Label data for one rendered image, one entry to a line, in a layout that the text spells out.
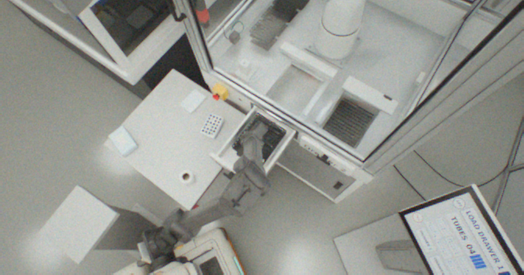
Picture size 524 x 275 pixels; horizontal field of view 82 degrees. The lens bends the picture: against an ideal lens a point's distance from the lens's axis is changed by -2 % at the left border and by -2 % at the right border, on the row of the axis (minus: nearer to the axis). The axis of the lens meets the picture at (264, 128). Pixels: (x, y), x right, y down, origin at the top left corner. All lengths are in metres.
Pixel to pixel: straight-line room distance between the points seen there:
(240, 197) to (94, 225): 1.11
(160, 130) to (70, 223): 0.63
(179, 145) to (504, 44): 1.44
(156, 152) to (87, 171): 1.13
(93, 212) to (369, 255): 1.73
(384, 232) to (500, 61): 1.83
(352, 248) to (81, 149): 2.23
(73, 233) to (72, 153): 1.18
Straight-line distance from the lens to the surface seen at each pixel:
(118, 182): 2.64
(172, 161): 1.69
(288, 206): 2.33
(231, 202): 0.78
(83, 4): 1.50
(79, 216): 1.84
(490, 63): 0.73
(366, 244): 2.36
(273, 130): 1.51
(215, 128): 1.68
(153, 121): 1.81
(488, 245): 1.38
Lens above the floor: 2.31
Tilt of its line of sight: 68 degrees down
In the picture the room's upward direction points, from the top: 4 degrees counter-clockwise
